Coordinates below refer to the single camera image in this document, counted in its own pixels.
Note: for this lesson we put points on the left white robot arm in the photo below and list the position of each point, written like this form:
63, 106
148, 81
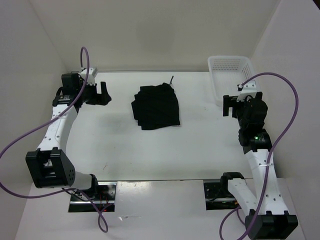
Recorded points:
49, 165

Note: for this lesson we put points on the white perforated plastic basket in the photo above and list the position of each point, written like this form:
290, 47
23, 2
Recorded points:
226, 73

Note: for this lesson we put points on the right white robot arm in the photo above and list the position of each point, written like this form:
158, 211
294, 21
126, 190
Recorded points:
267, 217

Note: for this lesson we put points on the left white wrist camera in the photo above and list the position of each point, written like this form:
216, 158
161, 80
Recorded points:
92, 73

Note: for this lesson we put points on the black shorts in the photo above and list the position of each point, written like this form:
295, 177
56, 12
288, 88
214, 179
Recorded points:
156, 106

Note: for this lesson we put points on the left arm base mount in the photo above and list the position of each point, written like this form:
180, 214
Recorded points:
104, 199

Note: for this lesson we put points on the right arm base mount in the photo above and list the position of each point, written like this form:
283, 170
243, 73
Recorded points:
217, 196

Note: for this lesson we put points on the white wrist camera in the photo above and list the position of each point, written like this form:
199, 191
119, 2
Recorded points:
92, 73
248, 90

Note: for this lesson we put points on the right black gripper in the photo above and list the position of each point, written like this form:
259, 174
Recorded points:
231, 101

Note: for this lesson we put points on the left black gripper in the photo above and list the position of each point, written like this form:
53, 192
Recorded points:
102, 99

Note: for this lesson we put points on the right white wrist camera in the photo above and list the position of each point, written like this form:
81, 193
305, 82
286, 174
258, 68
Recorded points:
248, 90

